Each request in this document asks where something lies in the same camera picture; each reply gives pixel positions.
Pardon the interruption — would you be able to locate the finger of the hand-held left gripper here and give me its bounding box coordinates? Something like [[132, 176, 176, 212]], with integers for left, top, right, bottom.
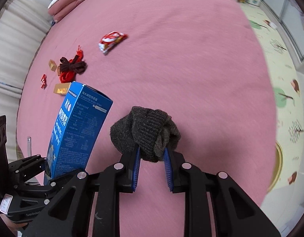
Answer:
[[16, 171, 79, 199], [8, 154, 47, 186]]

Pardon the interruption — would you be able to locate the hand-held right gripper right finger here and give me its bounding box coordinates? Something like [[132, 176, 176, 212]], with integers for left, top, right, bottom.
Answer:
[[164, 147, 282, 237]]

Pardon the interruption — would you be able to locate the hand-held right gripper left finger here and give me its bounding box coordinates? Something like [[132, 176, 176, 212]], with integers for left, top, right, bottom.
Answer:
[[22, 148, 142, 237]]

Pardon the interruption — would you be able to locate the dark grey knit sock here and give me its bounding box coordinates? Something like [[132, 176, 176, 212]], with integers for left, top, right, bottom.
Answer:
[[110, 106, 181, 163]]

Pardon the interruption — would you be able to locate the blue cardboard box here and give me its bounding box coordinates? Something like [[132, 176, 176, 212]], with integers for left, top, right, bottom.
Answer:
[[44, 81, 113, 185]]

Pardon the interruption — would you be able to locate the gold cardboard box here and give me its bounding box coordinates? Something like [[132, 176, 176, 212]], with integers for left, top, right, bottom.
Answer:
[[54, 83, 71, 96]]

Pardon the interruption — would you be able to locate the dark brown lace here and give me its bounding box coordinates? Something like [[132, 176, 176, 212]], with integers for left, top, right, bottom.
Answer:
[[58, 57, 87, 76]]

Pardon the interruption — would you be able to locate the red white snack wrapper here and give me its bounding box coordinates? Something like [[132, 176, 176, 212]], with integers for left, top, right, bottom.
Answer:
[[98, 31, 128, 55]]

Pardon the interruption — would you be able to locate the person's left hand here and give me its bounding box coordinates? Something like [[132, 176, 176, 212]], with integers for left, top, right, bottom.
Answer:
[[0, 213, 29, 233]]

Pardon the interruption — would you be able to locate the pink bed sheet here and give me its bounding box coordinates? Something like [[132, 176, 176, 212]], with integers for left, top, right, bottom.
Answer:
[[16, 0, 278, 237]]

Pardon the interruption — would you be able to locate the white curtain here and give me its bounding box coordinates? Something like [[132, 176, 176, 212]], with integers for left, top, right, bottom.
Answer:
[[0, 0, 52, 161]]

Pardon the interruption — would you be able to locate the cream printed play mat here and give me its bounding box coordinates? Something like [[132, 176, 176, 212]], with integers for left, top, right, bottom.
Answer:
[[237, 2, 304, 208]]

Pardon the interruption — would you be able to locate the folded pink blanket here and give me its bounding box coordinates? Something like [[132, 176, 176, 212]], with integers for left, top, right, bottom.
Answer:
[[47, 0, 101, 23]]

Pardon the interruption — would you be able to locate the glass sliding door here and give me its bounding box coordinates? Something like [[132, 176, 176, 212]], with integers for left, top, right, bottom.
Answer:
[[221, 0, 304, 61]]

